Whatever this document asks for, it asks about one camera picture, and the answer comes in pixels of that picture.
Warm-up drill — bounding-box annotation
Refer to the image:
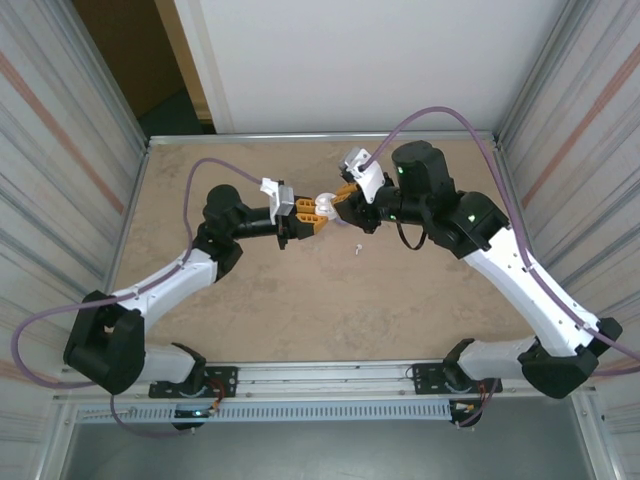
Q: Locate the white earbud charging case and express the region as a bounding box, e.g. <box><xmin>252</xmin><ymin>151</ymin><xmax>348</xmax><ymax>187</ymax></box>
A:
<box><xmin>313</xmin><ymin>192</ymin><xmax>338</xmax><ymax>219</ymax></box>

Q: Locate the white door jamb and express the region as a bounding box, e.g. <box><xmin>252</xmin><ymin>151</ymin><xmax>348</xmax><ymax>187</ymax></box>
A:
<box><xmin>172</xmin><ymin>0</ymin><xmax>236</xmax><ymax>135</ymax></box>

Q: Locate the brown wooden door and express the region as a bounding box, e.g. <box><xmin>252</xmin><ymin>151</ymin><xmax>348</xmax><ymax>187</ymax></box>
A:
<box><xmin>72</xmin><ymin>0</ymin><xmax>187</xmax><ymax>119</ymax></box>

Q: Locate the grey metal base panel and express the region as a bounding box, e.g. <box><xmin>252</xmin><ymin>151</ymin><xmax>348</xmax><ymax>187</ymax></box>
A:
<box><xmin>39</xmin><ymin>422</ymin><xmax>601</xmax><ymax>480</ymax></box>

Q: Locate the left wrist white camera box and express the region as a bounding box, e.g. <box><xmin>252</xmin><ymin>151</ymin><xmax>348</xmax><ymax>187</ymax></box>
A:
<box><xmin>258</xmin><ymin>176</ymin><xmax>297</xmax><ymax>226</ymax></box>

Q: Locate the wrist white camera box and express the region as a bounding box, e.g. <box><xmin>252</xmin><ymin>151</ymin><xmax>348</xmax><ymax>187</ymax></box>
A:
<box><xmin>339</xmin><ymin>146</ymin><xmax>387</xmax><ymax>205</ymax></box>
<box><xmin>258</xmin><ymin>176</ymin><xmax>297</xmax><ymax>226</ymax></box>

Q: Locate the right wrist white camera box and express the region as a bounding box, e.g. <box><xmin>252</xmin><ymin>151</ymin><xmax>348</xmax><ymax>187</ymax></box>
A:
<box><xmin>339</xmin><ymin>146</ymin><xmax>387</xmax><ymax>205</ymax></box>

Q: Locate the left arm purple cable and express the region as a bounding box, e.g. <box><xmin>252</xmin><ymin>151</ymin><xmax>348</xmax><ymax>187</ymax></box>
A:
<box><xmin>10</xmin><ymin>157</ymin><xmax>265</xmax><ymax>438</ymax></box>

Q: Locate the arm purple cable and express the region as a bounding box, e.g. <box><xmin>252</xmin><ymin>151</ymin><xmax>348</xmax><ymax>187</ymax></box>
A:
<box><xmin>367</xmin><ymin>106</ymin><xmax>640</xmax><ymax>429</ymax></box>
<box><xmin>10</xmin><ymin>157</ymin><xmax>265</xmax><ymax>438</ymax></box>

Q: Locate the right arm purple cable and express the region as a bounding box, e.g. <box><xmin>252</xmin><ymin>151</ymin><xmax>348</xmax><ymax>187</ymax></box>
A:
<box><xmin>367</xmin><ymin>106</ymin><xmax>640</xmax><ymax>429</ymax></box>

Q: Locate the aluminium table end rail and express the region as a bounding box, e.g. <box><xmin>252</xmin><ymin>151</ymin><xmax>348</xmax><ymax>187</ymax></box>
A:
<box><xmin>147</xmin><ymin>130</ymin><xmax>499</xmax><ymax>147</ymax></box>

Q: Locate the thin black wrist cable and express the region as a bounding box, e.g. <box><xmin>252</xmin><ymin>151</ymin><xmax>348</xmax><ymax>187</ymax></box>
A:
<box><xmin>397</xmin><ymin>219</ymin><xmax>427</xmax><ymax>251</ymax></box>

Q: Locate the aluminium table side rail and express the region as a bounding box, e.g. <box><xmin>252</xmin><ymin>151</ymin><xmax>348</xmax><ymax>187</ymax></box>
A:
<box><xmin>105</xmin><ymin>139</ymin><xmax>152</xmax><ymax>296</ymax></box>
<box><xmin>492</xmin><ymin>139</ymin><xmax>545</xmax><ymax>281</ymax></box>

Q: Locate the aluminium enclosure post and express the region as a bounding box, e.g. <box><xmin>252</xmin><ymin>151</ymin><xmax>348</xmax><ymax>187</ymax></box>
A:
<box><xmin>47</xmin><ymin>0</ymin><xmax>150</xmax><ymax>146</ymax></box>
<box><xmin>498</xmin><ymin>0</ymin><xmax>594</xmax><ymax>144</ymax></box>

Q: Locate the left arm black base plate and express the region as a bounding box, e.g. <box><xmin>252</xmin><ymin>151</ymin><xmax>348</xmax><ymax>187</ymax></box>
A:
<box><xmin>148</xmin><ymin>366</ymin><xmax>239</xmax><ymax>400</ymax></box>

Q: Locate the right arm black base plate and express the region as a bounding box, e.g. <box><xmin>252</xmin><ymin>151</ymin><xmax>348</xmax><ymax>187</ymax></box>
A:
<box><xmin>412</xmin><ymin>363</ymin><xmax>504</xmax><ymax>396</ymax></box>

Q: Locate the grey slotted cable duct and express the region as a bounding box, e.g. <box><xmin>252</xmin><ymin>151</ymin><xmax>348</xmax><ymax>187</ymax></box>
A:
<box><xmin>74</xmin><ymin>402</ymin><xmax>454</xmax><ymax>424</ymax></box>

